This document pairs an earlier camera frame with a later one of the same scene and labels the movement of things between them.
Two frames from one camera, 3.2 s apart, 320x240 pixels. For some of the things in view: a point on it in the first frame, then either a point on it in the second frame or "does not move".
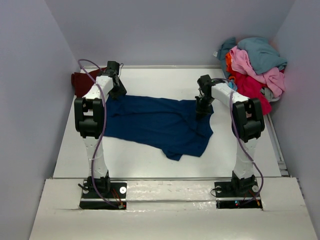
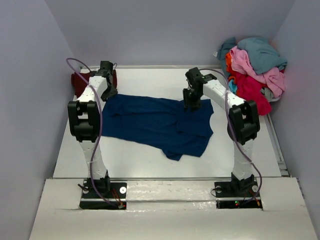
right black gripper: x=201 y=112 -> x=193 y=105
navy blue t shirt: x=171 y=125 does not move
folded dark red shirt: x=82 y=82 does not move
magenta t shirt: x=250 y=87 does not move
